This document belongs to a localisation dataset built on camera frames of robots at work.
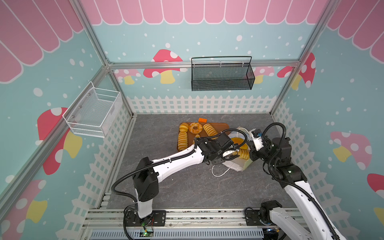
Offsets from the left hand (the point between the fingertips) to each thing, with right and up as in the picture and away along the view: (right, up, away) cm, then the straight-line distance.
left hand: (216, 154), depth 80 cm
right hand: (+15, +8, -6) cm, 18 cm away
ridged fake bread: (-1, +12, +25) cm, 28 cm away
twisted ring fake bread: (-12, +12, +27) cm, 31 cm away
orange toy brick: (-7, +21, +35) cm, 41 cm away
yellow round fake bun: (-20, +15, +28) cm, 37 cm away
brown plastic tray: (+7, +15, +32) cm, 36 cm away
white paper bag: (+12, -6, +3) cm, 14 cm away
